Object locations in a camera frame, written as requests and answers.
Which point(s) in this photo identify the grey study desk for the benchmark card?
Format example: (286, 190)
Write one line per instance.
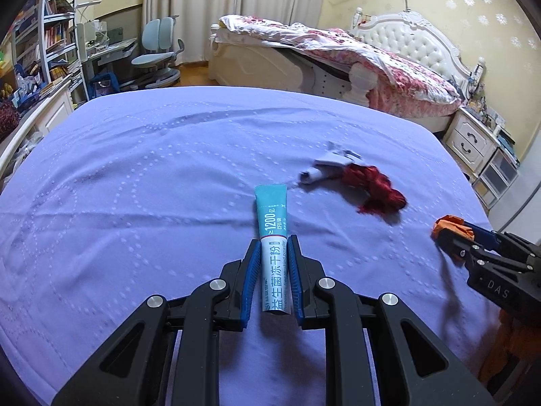
(110, 50)

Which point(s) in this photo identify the white nightstand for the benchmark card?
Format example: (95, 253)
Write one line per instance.
(469, 143)

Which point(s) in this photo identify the white crumpled paper wrapper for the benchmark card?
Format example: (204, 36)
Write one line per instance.
(334, 161)

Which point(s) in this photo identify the dark red fluffy bundle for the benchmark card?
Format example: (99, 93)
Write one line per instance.
(7, 120)

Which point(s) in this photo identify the nightstand clutter pile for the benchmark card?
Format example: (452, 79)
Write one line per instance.
(486, 101)

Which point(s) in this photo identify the blue bag under desk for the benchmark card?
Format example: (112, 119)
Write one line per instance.
(103, 86)

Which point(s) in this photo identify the white desk lamp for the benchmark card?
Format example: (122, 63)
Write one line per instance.
(86, 6)

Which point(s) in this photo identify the plain orange wrapper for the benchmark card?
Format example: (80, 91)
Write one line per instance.
(448, 226)

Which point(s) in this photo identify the light blue desk chair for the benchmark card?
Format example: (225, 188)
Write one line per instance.
(156, 46)

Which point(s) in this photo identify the purple bed sheet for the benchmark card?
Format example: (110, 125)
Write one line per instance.
(126, 198)

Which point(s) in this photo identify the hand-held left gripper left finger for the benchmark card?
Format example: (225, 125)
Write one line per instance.
(253, 270)

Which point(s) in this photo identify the white tufted bed frame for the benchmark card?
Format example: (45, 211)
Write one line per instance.
(422, 38)

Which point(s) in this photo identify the teal white powder packet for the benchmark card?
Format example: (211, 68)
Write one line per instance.
(274, 220)

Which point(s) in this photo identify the white low cabinet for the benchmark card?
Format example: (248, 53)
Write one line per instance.
(38, 122)

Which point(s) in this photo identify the floral pink quilt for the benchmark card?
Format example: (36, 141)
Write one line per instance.
(359, 46)

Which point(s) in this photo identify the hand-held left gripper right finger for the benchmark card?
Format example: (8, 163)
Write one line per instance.
(296, 270)

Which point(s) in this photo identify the red yarn tuft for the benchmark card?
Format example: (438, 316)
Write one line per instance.
(376, 190)

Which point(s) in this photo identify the plastic drawer unit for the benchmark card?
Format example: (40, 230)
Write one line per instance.
(496, 177)

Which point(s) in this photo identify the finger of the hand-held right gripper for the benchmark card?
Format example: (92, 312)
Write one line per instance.
(486, 234)
(458, 249)

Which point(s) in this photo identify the cream curtain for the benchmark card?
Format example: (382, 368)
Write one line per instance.
(236, 8)

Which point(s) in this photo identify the white bookshelf with books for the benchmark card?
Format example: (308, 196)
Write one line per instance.
(46, 38)

